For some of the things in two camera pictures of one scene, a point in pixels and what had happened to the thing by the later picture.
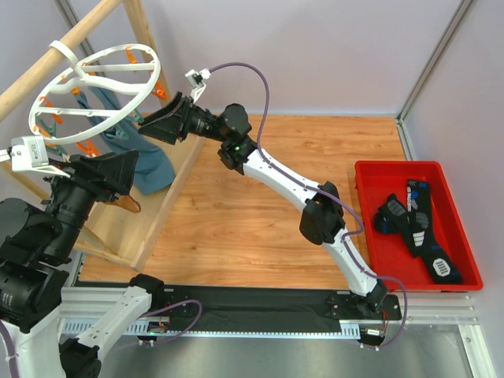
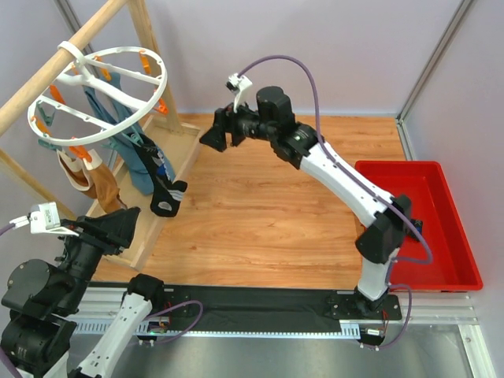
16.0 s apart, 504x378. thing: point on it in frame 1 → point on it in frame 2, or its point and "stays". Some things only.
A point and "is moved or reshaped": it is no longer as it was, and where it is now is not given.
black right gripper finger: [83, 164] → [87, 224]
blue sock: [82, 101] → [99, 109]
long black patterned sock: [420, 238] → [168, 195]
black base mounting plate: [276, 304] stays
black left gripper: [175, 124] → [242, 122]
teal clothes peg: [135, 116] → [133, 136]
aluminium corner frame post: [453, 23] stays
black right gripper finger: [103, 177] → [119, 225]
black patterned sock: [389, 215] is moved or reshaped
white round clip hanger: [93, 97] is moved or reshaped
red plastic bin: [391, 258] stays
